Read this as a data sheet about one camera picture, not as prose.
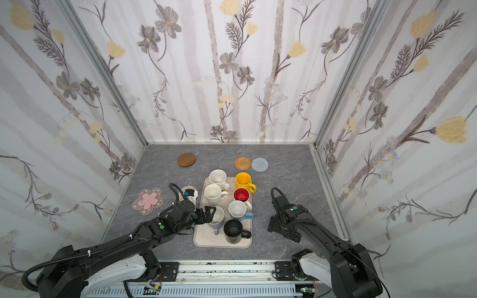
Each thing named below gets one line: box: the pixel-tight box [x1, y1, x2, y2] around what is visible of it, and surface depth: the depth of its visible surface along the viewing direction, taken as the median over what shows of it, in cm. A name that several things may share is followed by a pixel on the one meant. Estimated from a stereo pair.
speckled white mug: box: [208, 168, 230, 190], surface depth 97 cm
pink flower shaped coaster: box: [131, 188, 164, 216], surface depth 97 cm
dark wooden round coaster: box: [177, 152, 196, 168], surface depth 114 cm
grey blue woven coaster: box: [250, 157, 269, 173], surface depth 113 cm
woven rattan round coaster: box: [233, 155, 252, 171], surface depth 113 cm
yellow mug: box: [234, 171, 257, 194], surface depth 95 cm
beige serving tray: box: [193, 176, 253, 249], surface depth 84 cm
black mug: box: [223, 219, 252, 244], surface depth 80 cm
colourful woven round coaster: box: [180, 185, 199, 197], surface depth 76 cm
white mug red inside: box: [232, 187, 253, 210], surface depth 92 cm
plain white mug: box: [203, 183, 229, 206], surface depth 91 cm
